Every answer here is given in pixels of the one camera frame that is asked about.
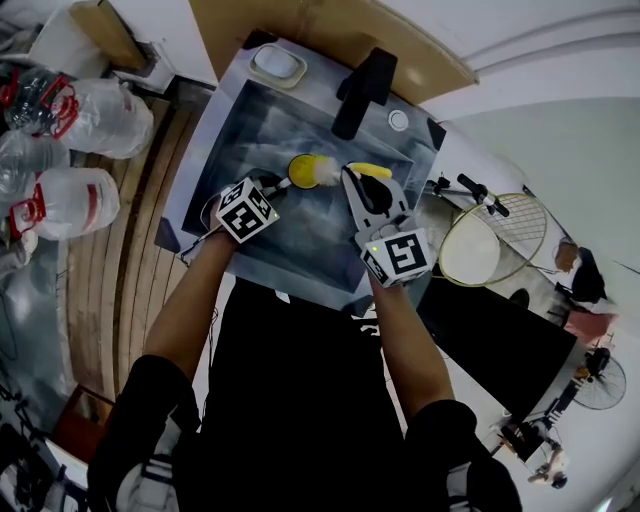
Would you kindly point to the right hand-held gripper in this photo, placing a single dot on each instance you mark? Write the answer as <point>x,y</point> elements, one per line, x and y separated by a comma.
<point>400,255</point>

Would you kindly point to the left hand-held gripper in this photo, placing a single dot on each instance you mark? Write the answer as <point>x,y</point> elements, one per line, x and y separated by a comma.
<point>245,212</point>

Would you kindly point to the person's left forearm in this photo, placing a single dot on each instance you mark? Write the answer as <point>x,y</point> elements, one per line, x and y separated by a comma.
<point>190,310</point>

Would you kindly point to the person's right forearm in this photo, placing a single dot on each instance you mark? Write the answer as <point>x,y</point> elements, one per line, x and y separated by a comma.
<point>410,345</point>

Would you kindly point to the stainless steel sink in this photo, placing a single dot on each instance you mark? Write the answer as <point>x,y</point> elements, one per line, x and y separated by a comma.
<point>280,130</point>

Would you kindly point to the white round sink knob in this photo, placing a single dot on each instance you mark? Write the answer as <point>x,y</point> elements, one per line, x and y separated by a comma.
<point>398,120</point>

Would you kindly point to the black faucet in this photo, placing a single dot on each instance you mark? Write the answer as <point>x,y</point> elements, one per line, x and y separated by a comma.
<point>362,92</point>

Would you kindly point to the beige soap dish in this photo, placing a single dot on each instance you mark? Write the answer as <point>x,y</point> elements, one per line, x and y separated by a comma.
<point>278,65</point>

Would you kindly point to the wooden slat platform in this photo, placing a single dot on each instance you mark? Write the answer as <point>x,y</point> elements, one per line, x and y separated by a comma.
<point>130,225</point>

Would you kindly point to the brown cardboard sheet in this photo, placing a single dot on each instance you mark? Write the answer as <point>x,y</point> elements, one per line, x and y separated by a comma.
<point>320,25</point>

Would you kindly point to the black monitor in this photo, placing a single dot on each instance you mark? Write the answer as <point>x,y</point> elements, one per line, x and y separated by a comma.
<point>490,340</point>

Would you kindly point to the person's black shirt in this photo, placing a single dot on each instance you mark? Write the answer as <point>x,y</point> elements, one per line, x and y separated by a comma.
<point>300,400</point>

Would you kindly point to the black bag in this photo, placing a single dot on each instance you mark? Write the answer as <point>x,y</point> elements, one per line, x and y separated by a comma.
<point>587,275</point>

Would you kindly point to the cardboard box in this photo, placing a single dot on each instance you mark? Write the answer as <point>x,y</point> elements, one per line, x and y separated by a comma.
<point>107,32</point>

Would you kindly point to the white foam box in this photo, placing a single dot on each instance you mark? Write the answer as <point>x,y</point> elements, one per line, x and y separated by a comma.
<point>50,45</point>

